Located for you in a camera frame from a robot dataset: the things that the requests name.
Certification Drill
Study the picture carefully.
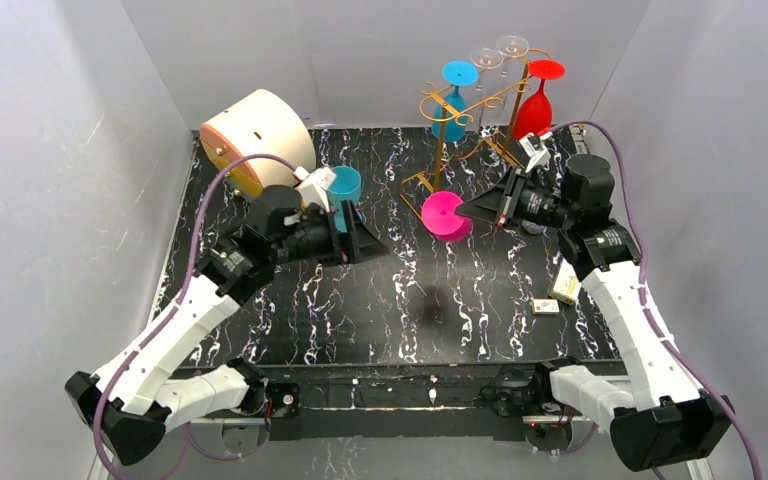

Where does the teal wine glass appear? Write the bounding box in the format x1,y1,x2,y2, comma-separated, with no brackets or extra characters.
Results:
327,165,362,233

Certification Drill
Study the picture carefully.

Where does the clear wine glass front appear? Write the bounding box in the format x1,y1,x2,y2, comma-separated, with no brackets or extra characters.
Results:
469,47,505,127

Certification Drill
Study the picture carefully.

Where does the blue wine glass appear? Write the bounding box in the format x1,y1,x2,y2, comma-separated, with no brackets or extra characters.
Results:
432,60,479,142

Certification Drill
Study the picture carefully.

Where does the clear wine glass rear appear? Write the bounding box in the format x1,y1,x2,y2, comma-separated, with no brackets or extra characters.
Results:
495,35,530,60

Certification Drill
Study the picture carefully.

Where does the red wine glass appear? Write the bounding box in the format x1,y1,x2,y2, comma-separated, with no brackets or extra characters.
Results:
513,59,565,140

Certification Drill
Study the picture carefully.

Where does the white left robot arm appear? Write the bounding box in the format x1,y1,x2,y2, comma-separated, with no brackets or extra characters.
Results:
65,186,390,466

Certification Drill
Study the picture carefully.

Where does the magenta wine glass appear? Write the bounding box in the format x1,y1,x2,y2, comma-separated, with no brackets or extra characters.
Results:
421,190,472,243

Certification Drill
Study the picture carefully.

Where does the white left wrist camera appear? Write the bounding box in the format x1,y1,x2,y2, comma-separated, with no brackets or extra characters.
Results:
293,166,337,212

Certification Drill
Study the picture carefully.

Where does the small grey glitter jar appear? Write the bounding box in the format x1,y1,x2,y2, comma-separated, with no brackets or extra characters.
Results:
523,224,547,235

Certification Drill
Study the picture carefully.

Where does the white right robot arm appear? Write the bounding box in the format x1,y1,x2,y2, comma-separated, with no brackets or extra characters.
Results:
456,154,733,471

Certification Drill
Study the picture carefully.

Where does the round beige box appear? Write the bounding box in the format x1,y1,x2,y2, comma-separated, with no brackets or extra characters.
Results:
199,89,316,199

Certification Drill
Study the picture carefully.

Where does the long white green box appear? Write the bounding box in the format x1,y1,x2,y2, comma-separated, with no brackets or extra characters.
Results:
549,259,581,306

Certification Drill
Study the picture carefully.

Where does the clear wine glass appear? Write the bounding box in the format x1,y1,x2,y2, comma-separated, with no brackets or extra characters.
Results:
469,47,505,127
495,35,530,60

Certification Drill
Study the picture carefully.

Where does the gold wine glass rack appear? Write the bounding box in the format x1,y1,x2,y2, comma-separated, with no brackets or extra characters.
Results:
398,45,554,217

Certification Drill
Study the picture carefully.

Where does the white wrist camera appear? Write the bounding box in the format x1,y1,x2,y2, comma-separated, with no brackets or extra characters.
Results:
518,128,552,174
293,166,337,212

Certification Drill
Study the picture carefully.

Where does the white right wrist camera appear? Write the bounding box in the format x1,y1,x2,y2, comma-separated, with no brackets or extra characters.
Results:
518,128,552,174

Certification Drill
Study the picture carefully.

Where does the small white red box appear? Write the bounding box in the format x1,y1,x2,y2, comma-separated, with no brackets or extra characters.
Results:
531,298,561,315

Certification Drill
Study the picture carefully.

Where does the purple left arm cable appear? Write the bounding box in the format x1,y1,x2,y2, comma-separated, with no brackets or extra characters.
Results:
93,153,300,480

